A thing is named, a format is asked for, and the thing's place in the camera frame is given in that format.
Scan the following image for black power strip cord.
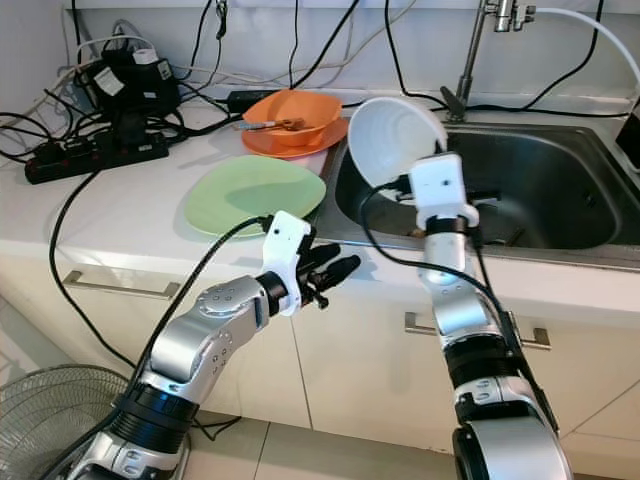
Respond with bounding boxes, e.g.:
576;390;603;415
48;170;161;401

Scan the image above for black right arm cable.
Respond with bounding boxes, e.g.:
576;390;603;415
358;177;561;431

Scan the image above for white bowl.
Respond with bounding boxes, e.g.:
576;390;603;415
348;96;449;189

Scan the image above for small black adapter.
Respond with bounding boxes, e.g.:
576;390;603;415
226;90;276;111

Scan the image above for knotted black cable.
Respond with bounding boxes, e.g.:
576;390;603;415
185;0;229;86

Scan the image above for steel sink faucet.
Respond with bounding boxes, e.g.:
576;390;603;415
438;0;541;121

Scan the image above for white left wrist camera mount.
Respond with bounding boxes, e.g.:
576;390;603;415
257;210;313;316

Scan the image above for metal utensil with food residue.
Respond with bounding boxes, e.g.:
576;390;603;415
240;117;306;133

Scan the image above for steel bar cabinet handle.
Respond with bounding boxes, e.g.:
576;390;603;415
404;312;551;351
65;270;181;301

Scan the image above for orange bowl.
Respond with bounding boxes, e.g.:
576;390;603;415
242;88;343;146

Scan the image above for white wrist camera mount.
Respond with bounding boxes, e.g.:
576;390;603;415
257;210;313;316
408;152;481;233

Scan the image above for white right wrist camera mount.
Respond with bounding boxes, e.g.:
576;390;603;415
408;152;481;233

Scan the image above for orange plate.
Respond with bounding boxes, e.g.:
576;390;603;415
240;115;349;159

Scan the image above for black charger with white label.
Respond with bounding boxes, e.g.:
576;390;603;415
75;48;176;121

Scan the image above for stainless steel sink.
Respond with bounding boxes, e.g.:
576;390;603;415
320;115;640;266

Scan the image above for white kitchen cabinet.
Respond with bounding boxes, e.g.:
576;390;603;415
0;230;640;461

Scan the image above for black wall cable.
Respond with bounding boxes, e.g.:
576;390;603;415
518;0;607;111
382;0;453;111
293;0;363;88

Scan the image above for black water dispenser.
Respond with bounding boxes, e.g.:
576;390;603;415
615;108;640;179

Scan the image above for black power strip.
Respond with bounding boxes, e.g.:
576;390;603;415
25;130;169;185

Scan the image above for light green plate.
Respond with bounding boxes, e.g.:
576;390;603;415
184;154;327;239

